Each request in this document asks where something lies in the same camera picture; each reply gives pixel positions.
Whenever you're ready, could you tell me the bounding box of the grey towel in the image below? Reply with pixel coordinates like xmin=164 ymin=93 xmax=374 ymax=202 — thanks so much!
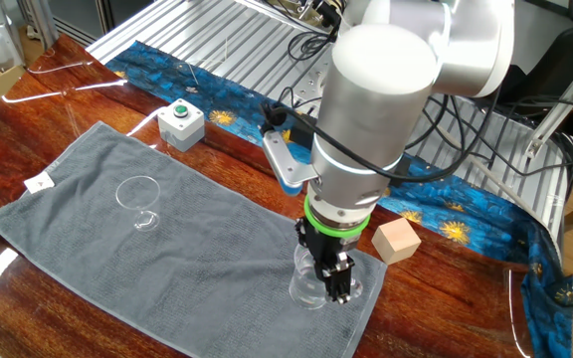
xmin=0 ymin=120 xmax=389 ymax=358

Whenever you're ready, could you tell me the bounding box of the blue starry tablecloth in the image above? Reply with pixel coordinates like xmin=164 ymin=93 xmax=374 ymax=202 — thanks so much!
xmin=0 ymin=39 xmax=573 ymax=358

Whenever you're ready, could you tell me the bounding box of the coiled black cable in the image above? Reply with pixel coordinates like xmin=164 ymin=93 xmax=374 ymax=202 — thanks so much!
xmin=286 ymin=29 xmax=340 ymax=64

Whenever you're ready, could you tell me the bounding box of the black cable bundle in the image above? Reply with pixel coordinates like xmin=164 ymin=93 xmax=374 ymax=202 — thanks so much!
xmin=405 ymin=74 xmax=573 ymax=180

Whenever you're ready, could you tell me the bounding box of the green push button box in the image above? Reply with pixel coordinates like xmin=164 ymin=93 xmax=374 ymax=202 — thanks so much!
xmin=156 ymin=97 xmax=206 ymax=153

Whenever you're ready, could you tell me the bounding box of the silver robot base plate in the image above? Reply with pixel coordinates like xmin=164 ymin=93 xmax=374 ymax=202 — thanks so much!
xmin=293 ymin=62 xmax=335 ymax=118

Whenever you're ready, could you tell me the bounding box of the clear glass mug with water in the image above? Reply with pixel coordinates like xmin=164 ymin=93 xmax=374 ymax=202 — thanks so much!
xmin=288 ymin=246 xmax=365 ymax=310

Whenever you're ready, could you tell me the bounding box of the light wooden cube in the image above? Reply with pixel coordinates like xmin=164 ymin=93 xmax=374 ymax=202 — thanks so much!
xmin=371 ymin=217 xmax=423 ymax=267

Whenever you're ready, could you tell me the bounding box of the grey cable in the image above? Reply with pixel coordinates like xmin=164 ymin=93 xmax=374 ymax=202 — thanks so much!
xmin=435 ymin=126 xmax=541 ymax=218

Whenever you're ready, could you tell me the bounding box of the dark framed cabinet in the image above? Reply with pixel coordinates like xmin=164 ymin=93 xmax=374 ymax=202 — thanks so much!
xmin=47 ymin=0 xmax=157 ymax=49

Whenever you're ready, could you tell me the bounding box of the empty clear plastic cup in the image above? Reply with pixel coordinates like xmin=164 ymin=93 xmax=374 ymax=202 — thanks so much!
xmin=114 ymin=174 xmax=162 ymax=234

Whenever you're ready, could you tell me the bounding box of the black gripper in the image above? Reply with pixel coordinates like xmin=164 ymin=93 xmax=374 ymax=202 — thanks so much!
xmin=293 ymin=217 xmax=363 ymax=304

